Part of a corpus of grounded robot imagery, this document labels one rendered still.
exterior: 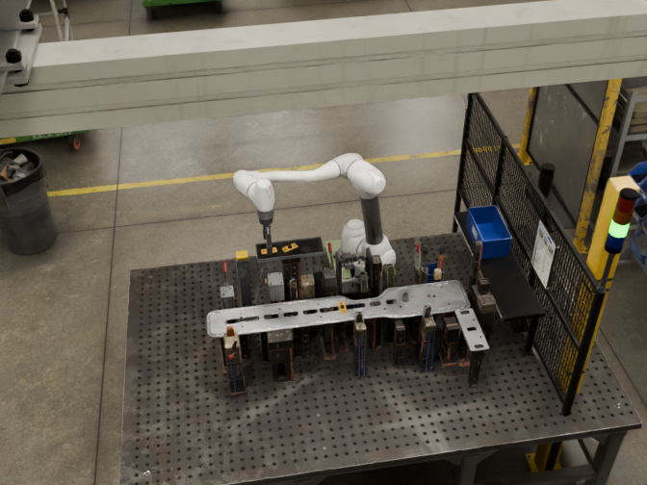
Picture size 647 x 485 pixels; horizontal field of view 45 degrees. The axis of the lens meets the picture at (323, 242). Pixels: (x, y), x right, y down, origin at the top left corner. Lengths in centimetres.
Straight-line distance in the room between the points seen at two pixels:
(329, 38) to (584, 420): 326
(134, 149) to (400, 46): 626
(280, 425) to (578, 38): 302
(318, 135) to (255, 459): 407
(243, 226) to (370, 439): 279
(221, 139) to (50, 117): 616
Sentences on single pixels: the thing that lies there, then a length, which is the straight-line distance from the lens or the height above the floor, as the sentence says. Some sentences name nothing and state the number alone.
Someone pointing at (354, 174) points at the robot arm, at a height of 150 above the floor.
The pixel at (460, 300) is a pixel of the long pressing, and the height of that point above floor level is 100.
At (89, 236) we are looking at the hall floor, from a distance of 646.
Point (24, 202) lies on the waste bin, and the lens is 611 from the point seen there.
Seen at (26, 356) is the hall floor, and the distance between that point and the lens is 563.
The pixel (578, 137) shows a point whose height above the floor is 79.
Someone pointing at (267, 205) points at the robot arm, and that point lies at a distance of 397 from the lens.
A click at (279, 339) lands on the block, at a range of 394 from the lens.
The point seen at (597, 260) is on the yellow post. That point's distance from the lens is 364.
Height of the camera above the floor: 390
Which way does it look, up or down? 40 degrees down
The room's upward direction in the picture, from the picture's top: 1 degrees counter-clockwise
